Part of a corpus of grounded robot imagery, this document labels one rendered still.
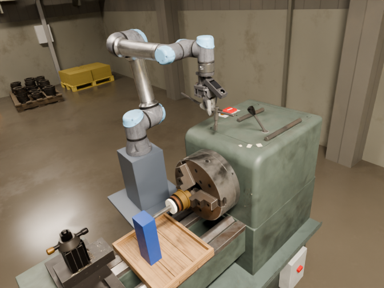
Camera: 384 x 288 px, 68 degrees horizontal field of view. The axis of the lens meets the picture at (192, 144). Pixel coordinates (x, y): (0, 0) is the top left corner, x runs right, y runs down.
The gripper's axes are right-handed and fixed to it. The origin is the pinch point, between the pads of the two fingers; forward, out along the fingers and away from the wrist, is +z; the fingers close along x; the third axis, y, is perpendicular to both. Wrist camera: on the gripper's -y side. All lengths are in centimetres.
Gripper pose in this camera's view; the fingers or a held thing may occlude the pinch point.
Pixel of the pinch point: (211, 113)
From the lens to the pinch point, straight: 140.1
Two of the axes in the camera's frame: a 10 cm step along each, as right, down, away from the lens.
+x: -6.7, 3.9, -6.3
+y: -7.4, -2.8, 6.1
